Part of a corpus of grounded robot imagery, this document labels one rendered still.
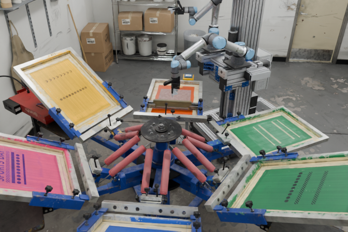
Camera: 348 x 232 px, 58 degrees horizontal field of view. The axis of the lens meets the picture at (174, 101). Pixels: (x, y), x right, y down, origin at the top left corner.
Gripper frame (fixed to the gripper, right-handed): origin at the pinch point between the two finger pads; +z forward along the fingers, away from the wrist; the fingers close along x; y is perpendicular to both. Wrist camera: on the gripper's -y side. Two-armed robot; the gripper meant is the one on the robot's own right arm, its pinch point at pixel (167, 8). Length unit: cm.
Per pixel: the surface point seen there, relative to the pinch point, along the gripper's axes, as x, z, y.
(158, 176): -203, 13, 81
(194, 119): -131, -22, 75
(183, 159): -208, -5, 62
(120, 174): -203, 39, 78
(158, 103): -102, 12, 74
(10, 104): -112, 150, 68
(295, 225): -242, -74, 89
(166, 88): -56, 2, 78
